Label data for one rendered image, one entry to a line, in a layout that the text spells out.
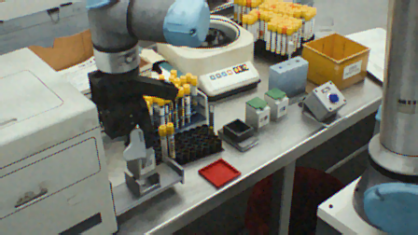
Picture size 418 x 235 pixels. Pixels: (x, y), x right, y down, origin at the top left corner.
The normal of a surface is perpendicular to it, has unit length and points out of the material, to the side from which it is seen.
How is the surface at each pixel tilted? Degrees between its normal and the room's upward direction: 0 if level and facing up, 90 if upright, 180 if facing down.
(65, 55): 87
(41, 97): 0
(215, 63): 90
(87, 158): 90
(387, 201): 97
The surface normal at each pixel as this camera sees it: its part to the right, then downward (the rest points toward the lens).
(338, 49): -0.81, 0.34
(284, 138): -0.01, -0.82
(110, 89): 0.64, 0.43
